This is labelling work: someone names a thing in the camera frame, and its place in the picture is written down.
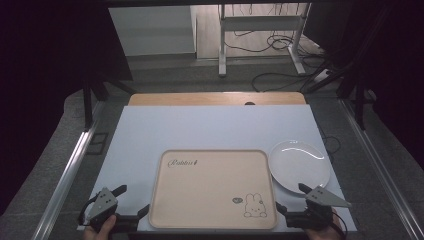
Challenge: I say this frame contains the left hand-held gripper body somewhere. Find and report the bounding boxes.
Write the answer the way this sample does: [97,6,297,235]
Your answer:
[87,186,140,233]

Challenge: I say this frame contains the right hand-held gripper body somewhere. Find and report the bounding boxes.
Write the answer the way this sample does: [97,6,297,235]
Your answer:
[285,185,353,232]

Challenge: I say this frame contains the white plate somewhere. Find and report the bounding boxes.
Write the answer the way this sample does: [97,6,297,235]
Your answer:
[267,139,332,196]

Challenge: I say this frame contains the beige tray with rabbit print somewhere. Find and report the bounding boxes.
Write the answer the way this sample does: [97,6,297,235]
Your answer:
[148,148,278,231]

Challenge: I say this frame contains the person's right hand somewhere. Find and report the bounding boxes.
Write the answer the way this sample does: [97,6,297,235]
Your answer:
[304,209,345,240]

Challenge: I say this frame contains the person's left hand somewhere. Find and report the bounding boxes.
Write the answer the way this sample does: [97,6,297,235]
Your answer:
[82,214,118,240]

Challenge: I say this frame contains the black stand leg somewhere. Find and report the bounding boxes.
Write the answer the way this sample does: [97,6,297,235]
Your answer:
[81,71,137,132]
[336,66,378,131]

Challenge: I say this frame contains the white table cover board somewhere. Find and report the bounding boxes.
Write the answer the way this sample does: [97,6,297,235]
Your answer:
[77,105,358,233]

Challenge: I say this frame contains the white power strip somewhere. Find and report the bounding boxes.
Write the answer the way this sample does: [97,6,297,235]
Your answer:
[312,67,332,85]

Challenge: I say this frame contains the wooden table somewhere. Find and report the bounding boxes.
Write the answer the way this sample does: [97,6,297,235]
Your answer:
[127,91,308,107]

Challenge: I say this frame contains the grey cabinet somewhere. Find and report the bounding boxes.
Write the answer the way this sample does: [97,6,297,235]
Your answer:
[107,5,198,58]

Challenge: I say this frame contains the white metal stand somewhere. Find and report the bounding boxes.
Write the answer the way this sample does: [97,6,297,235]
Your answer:
[217,3,312,78]

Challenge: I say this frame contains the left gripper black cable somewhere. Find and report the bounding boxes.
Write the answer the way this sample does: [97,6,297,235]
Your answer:
[77,195,100,227]

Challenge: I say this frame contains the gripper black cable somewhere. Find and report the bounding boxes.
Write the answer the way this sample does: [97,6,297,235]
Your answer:
[328,209,349,240]
[77,195,100,227]

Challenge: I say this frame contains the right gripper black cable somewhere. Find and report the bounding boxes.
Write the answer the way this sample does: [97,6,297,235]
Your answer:
[328,209,349,240]

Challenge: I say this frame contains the aluminium rail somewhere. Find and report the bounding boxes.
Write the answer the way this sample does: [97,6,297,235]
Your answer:
[337,97,424,240]
[31,99,106,240]

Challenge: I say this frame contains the black floor frame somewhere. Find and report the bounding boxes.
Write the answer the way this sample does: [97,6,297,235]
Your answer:
[85,131,110,157]

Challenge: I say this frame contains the thin black cable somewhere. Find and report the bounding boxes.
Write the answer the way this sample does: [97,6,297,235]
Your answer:
[318,126,342,165]

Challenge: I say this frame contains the black floor cables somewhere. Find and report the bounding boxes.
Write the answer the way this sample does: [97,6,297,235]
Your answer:
[222,3,338,94]

